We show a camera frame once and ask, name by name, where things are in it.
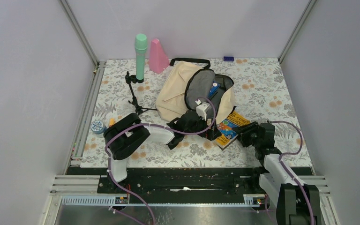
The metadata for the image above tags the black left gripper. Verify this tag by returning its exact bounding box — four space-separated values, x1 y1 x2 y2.
184 113 221 141

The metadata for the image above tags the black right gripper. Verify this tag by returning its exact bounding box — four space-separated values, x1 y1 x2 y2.
232 121 261 148

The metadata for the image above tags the yellow treehouse paperback book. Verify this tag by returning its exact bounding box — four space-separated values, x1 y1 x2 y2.
215 111 250 150

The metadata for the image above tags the blue comic paperback book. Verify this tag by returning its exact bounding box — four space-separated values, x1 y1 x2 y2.
208 81 220 98

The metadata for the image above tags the beige canvas backpack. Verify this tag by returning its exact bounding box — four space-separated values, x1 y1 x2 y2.
155 57 237 150

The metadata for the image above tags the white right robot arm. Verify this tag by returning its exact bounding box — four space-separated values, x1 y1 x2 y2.
233 121 322 225

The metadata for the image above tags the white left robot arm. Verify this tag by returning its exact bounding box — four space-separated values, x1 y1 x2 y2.
103 97 218 193

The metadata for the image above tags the small blue block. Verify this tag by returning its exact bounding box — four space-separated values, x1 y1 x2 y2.
223 56 234 62

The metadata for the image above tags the pink plastic cone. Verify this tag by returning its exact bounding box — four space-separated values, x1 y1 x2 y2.
149 38 169 74

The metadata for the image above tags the black mini tripod stand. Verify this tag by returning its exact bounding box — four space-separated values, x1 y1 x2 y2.
125 71 157 115

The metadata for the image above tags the mint green microphone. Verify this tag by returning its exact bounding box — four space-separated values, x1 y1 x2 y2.
134 33 148 83

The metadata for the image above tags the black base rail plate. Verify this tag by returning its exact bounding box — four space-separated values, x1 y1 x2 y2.
68 167 314 206

